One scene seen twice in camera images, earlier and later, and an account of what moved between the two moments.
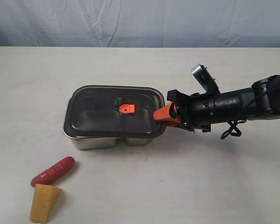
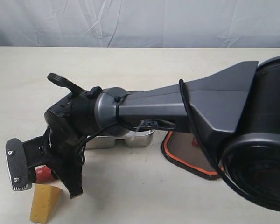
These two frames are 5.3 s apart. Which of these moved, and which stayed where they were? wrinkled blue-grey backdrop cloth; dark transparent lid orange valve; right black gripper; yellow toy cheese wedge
Moved: right black gripper; dark transparent lid orange valve
Stayed: yellow toy cheese wedge; wrinkled blue-grey backdrop cloth
